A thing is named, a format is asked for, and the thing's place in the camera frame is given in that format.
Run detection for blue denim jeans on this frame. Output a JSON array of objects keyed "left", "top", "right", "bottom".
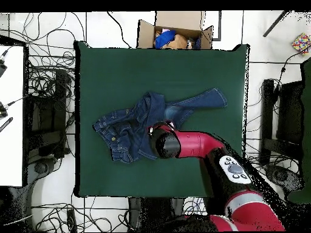
[{"left": 92, "top": 87, "right": 228, "bottom": 164}]

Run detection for tan fabric item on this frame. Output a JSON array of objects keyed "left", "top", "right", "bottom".
[{"left": 167, "top": 33, "right": 189, "bottom": 50}]

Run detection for dark green table cloth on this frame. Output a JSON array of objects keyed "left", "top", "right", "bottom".
[{"left": 73, "top": 39, "right": 250, "bottom": 198}]

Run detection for bright blue cloth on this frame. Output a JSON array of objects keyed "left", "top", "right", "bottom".
[{"left": 154, "top": 30, "right": 177, "bottom": 49}]

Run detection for open cardboard box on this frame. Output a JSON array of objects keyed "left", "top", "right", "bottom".
[{"left": 137, "top": 10, "right": 214, "bottom": 50}]

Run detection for black power strip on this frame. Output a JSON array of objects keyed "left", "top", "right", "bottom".
[{"left": 66, "top": 209, "right": 78, "bottom": 232}]

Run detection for green covered side table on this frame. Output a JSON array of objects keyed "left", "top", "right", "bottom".
[{"left": 286, "top": 58, "right": 311, "bottom": 204}]

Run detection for black metal rod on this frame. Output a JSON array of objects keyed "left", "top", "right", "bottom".
[{"left": 262, "top": 10, "right": 290, "bottom": 38}]

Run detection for white table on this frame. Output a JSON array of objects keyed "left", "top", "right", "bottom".
[{"left": 0, "top": 44, "right": 25, "bottom": 187}]

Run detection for colourful dotted cloth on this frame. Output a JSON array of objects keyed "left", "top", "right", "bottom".
[{"left": 291, "top": 32, "right": 311, "bottom": 56}]

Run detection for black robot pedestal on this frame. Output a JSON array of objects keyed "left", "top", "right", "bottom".
[{"left": 128, "top": 197, "right": 185, "bottom": 232}]

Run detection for black ribbed strap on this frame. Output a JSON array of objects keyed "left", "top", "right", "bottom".
[{"left": 0, "top": 116, "right": 14, "bottom": 133}]

